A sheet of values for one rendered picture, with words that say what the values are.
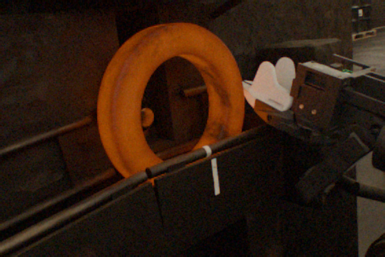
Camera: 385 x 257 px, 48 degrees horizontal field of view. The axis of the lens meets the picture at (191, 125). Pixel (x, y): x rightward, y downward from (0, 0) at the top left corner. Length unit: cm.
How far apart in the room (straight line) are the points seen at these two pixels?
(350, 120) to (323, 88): 4
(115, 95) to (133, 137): 5
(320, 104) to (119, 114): 20
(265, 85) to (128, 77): 18
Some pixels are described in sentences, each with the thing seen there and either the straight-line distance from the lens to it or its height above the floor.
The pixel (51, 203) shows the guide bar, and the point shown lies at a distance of 44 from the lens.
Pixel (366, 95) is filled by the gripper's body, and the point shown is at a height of 75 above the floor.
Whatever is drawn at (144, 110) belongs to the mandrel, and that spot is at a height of 75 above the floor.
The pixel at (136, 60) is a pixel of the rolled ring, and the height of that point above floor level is 82.
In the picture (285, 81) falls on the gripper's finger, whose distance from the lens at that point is 55.
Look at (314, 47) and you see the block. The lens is 59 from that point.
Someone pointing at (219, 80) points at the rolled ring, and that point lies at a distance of 50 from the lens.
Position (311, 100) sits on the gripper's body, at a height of 75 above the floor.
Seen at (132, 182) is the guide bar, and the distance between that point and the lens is 40.
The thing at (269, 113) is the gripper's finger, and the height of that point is 73.
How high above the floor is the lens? 85
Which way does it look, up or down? 13 degrees down
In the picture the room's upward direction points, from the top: 7 degrees counter-clockwise
